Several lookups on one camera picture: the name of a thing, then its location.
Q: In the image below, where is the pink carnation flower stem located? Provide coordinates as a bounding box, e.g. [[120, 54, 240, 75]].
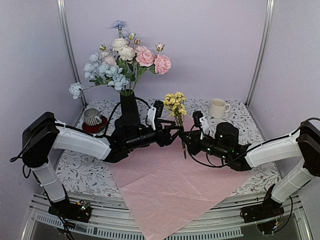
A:
[[132, 43, 172, 91]]

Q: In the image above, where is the cream ceramic mug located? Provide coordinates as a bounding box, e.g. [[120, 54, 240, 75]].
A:
[[208, 98, 231, 119]]

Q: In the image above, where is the light blue rose stem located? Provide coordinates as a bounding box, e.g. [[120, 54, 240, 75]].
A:
[[83, 52, 129, 94]]

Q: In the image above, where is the red round saucer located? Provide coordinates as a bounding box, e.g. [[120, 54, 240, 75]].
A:
[[82, 116, 108, 134]]

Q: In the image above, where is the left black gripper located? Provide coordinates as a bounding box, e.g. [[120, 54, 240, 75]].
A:
[[125, 120, 185, 152]]

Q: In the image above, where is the floral patterned table mat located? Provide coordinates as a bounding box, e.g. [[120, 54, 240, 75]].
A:
[[56, 99, 281, 199]]

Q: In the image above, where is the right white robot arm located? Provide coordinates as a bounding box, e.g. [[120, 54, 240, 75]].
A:
[[179, 117, 320, 218]]

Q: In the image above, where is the double pink rose stem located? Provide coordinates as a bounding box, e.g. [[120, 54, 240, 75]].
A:
[[133, 38, 148, 54]]

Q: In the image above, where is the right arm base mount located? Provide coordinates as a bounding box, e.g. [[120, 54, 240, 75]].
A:
[[240, 203, 285, 235]]

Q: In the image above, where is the pale pink rose stem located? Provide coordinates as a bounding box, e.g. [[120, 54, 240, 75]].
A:
[[99, 44, 117, 66]]

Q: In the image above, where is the aluminium frame post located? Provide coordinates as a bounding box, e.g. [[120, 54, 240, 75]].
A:
[[56, 0, 88, 111], [245, 0, 275, 109]]

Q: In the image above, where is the white rose flower stem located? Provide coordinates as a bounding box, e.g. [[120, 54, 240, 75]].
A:
[[111, 37, 136, 78]]

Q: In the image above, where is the tall black vase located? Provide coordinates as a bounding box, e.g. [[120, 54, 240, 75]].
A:
[[120, 89, 139, 116]]

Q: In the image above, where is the striped black white cup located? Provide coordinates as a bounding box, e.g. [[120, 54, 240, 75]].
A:
[[83, 108, 102, 127]]

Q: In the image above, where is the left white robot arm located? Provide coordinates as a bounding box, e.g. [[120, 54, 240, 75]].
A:
[[10, 111, 183, 217]]

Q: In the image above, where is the yellow small flower sprig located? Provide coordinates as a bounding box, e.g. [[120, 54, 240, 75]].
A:
[[163, 91, 188, 160]]

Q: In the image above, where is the aluminium front rail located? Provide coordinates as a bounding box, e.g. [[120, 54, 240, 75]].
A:
[[22, 192, 313, 240]]

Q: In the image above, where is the blue hydrangea flower stem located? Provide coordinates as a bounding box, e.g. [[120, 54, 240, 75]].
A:
[[111, 20, 130, 39]]

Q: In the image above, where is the left aluminium frame post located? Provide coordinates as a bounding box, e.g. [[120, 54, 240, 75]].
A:
[[56, 0, 88, 111]]

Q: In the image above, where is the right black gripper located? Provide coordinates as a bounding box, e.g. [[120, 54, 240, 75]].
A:
[[179, 129, 230, 161]]

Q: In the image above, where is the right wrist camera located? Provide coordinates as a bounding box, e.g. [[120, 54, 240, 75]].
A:
[[192, 110, 210, 140]]

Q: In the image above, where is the pink tissue wrapping paper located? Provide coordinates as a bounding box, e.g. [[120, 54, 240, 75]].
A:
[[103, 116, 251, 240]]

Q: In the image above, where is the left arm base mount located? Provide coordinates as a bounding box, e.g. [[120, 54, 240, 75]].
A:
[[48, 199, 92, 223]]

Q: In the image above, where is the right aluminium frame post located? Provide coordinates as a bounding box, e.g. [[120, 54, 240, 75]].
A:
[[245, 0, 275, 109]]

